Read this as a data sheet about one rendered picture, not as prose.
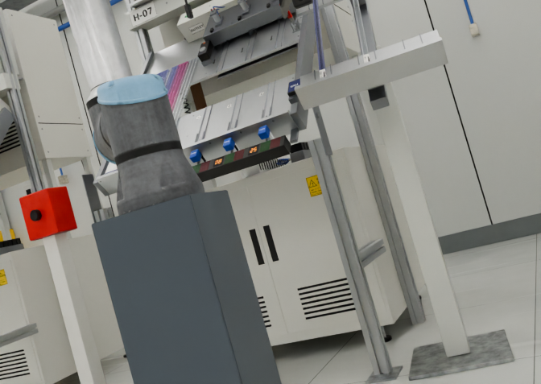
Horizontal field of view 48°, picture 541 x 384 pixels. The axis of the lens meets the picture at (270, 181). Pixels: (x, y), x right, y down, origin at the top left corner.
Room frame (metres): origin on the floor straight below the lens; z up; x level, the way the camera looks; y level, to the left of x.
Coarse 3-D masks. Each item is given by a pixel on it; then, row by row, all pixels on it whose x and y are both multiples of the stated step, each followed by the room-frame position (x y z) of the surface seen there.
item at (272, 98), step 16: (288, 80) 1.74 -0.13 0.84; (240, 96) 1.81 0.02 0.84; (256, 96) 1.77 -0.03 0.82; (272, 96) 1.72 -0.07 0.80; (288, 96) 1.68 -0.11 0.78; (208, 112) 1.84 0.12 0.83; (224, 112) 1.79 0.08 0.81; (240, 112) 1.75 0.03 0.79; (256, 112) 1.71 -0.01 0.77; (272, 112) 1.67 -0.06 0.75; (192, 128) 1.82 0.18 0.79; (208, 128) 1.78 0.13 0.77; (224, 128) 1.74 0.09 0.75
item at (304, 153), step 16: (144, 0) 2.26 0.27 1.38; (144, 16) 2.30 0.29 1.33; (320, 128) 1.59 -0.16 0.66; (304, 144) 2.03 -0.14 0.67; (272, 160) 2.16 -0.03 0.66; (288, 160) 2.04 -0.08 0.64; (96, 192) 1.94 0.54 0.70; (96, 208) 1.92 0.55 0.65; (368, 256) 1.72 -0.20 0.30; (400, 368) 1.62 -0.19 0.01
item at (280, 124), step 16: (288, 112) 1.60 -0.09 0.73; (240, 128) 1.65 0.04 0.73; (256, 128) 1.65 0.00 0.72; (272, 128) 1.64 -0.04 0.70; (288, 128) 1.63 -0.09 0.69; (192, 144) 1.72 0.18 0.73; (208, 144) 1.71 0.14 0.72; (240, 144) 1.69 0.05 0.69; (256, 144) 1.69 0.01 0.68; (208, 160) 1.75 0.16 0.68; (112, 176) 1.84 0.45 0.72; (112, 192) 1.90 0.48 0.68
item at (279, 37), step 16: (272, 32) 1.98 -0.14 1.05; (288, 32) 1.92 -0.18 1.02; (176, 48) 2.27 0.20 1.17; (192, 48) 2.20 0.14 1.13; (224, 48) 2.07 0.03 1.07; (240, 48) 2.02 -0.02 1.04; (256, 48) 1.96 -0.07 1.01; (272, 48) 1.91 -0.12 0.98; (288, 48) 1.95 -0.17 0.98; (160, 64) 2.25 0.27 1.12; (176, 64) 2.18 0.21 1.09; (224, 64) 2.00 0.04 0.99; (240, 64) 1.95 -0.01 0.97; (192, 80) 2.03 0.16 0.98
